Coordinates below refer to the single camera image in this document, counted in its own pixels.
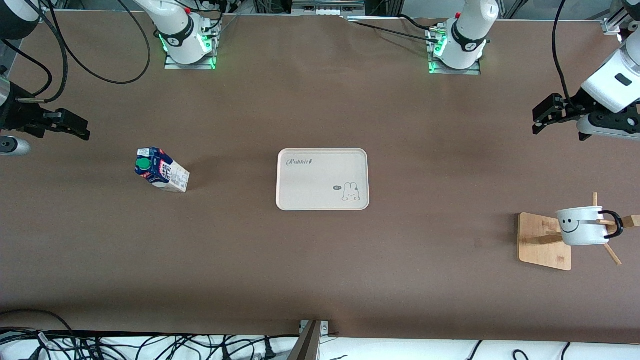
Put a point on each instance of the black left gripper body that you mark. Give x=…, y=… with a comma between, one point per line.
x=573, y=108

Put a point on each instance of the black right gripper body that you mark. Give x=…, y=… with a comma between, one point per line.
x=15, y=114

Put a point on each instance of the blue white milk carton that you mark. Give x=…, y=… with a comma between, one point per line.
x=167, y=175

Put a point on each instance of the white smiley face cup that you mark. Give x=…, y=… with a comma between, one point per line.
x=582, y=230

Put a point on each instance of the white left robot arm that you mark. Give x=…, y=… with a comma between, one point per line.
x=465, y=55

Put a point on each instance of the wooden cup stand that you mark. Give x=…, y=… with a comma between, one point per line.
x=542, y=250

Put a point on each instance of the beige rabbit print tray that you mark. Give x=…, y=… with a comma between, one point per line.
x=320, y=180

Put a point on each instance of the black power plug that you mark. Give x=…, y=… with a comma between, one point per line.
x=270, y=350

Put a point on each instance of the aluminium corner bracket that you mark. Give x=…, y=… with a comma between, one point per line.
x=612, y=26

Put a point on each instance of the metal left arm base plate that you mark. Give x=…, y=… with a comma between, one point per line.
x=460, y=71

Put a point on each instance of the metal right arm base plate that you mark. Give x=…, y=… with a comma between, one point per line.
x=200, y=66

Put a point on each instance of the grey metal post bracket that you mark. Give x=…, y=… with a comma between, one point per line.
x=307, y=345

